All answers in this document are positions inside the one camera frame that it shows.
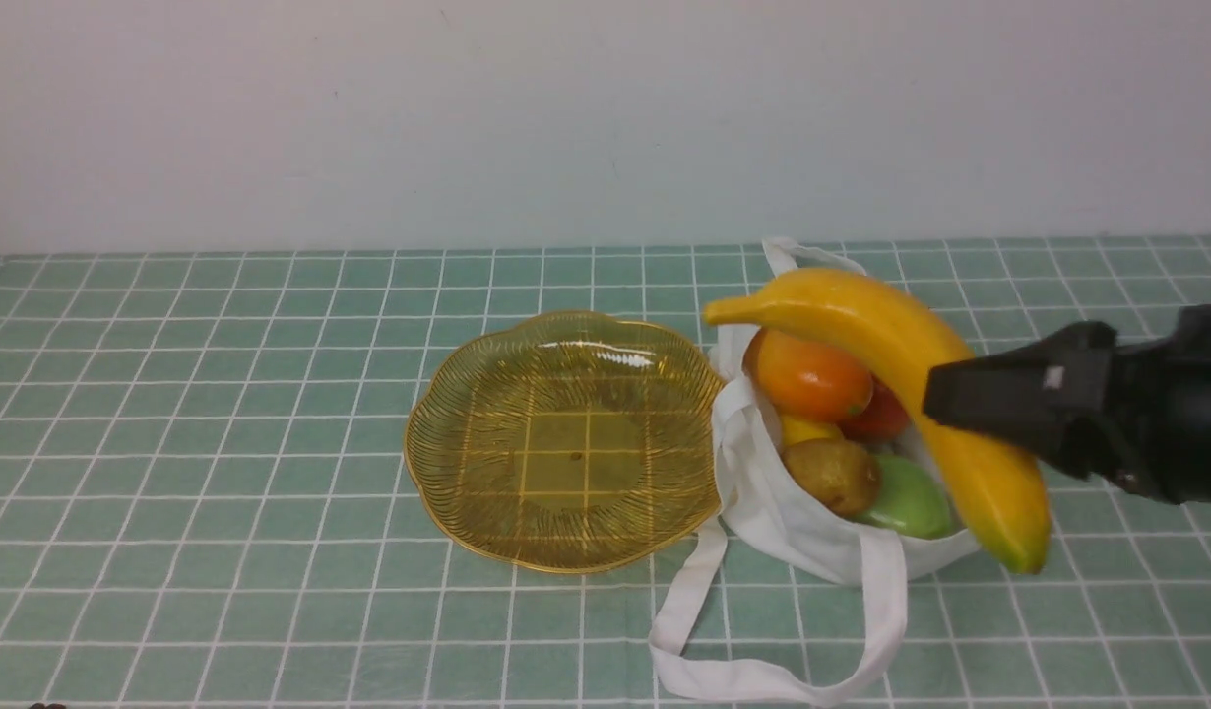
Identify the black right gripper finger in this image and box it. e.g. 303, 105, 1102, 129
924, 322, 1117, 464

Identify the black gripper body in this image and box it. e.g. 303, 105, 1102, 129
1058, 304, 1211, 504

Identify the yellow banana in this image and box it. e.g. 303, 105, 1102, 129
704, 268, 1052, 574

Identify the green mango fruit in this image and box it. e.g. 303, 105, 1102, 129
853, 454, 957, 541

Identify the brown kiwi fruit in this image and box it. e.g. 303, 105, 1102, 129
781, 438, 883, 519

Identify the orange mango fruit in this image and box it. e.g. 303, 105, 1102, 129
744, 328, 876, 423

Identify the white cloth tote bag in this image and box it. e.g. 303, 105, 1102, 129
649, 236, 986, 707

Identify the red apple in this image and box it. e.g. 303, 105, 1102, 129
839, 377, 911, 445

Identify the yellow lemon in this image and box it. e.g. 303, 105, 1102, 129
777, 414, 844, 448

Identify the green checkered tablecloth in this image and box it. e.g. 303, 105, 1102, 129
0, 236, 1211, 708

